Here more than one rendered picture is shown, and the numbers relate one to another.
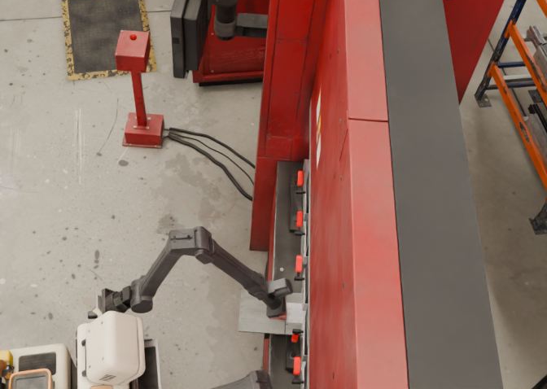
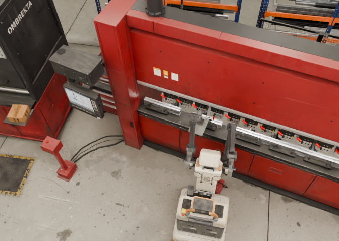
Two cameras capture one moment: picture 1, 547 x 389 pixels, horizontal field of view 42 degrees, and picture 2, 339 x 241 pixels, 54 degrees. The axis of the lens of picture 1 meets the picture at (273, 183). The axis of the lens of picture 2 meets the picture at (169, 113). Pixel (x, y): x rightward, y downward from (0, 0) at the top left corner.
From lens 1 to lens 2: 2.28 m
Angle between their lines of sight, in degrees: 35
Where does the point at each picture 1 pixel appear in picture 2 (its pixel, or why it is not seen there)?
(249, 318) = (199, 131)
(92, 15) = not seen: outside the picture
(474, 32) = not seen: hidden behind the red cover
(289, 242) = (170, 116)
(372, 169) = (236, 39)
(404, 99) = (216, 26)
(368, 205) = (246, 42)
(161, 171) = (89, 170)
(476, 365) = (291, 39)
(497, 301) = not seen: hidden behind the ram
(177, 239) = (192, 120)
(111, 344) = (213, 154)
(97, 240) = (111, 202)
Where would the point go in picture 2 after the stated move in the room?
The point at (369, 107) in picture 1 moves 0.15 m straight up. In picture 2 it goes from (216, 33) to (218, 20)
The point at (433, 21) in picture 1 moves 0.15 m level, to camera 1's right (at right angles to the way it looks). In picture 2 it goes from (190, 13) to (196, 4)
